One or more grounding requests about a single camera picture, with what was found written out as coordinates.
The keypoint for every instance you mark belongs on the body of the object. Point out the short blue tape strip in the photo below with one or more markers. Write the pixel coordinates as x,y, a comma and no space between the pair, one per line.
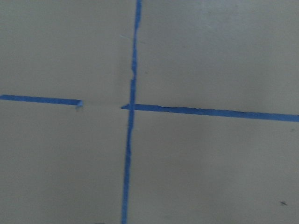
58,101

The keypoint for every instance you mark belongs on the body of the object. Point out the blue tape strip left lengthwise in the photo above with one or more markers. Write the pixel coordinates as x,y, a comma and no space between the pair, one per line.
131,114

